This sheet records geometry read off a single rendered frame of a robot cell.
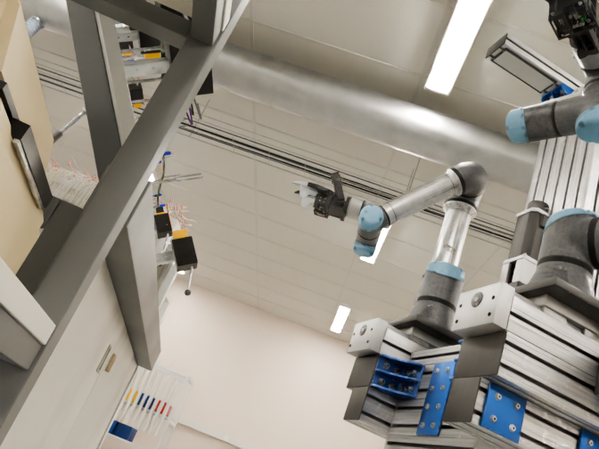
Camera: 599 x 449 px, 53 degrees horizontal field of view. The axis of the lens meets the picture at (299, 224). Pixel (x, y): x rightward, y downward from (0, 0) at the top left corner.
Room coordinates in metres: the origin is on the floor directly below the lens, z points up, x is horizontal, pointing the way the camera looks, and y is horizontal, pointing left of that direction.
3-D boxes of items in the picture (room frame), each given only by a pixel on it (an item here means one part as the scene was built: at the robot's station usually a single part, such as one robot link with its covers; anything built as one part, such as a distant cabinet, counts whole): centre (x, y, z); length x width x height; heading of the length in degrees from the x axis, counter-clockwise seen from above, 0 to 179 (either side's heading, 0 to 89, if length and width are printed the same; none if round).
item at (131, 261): (1.24, 0.24, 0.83); 1.18 x 0.05 x 0.06; 3
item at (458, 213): (1.77, -0.49, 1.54); 0.15 x 0.12 x 0.55; 168
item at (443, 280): (1.64, -0.47, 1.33); 0.13 x 0.12 x 0.14; 168
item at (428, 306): (1.63, -0.47, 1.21); 0.15 x 0.15 x 0.10
